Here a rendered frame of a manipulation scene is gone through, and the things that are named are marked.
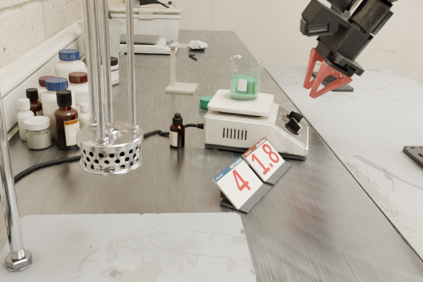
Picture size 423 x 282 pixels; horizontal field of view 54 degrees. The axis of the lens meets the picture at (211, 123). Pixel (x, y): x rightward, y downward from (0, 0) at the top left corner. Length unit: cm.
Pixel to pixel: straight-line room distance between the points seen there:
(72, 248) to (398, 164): 59
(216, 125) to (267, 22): 156
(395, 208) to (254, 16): 172
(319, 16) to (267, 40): 158
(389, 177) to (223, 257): 38
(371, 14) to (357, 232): 37
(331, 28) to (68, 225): 52
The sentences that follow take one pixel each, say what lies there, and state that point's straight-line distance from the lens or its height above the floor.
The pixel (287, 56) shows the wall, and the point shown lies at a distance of 236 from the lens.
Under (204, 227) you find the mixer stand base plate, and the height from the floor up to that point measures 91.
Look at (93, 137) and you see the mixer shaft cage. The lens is 43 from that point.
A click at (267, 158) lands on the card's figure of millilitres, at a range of 74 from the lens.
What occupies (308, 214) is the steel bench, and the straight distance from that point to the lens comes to 64.
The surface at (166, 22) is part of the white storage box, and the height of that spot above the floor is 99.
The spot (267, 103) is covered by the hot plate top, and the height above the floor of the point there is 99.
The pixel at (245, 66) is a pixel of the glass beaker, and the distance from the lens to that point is 79.
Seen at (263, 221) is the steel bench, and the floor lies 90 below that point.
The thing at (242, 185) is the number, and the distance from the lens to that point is 65.
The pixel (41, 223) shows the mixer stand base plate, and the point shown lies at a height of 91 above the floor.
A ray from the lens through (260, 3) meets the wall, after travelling 228.
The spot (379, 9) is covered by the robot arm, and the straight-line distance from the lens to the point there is 78.
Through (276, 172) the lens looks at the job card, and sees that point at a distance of 73.
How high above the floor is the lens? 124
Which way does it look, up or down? 21 degrees down
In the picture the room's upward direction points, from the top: 2 degrees clockwise
